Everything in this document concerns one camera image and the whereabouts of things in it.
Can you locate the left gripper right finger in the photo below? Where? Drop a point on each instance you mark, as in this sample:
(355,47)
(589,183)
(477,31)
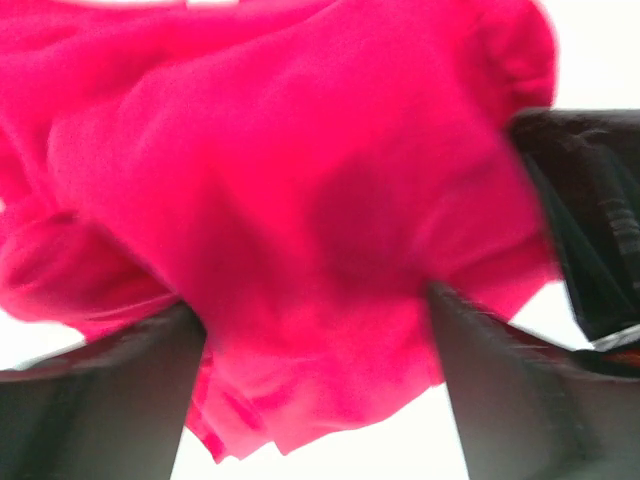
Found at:
(528,409)

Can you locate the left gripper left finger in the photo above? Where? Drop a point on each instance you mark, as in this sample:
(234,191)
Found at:
(112,410)

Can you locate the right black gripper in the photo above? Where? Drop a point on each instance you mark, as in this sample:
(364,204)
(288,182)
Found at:
(585,167)

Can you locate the magenta t shirt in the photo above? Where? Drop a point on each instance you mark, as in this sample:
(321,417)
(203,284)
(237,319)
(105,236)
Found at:
(297,172)

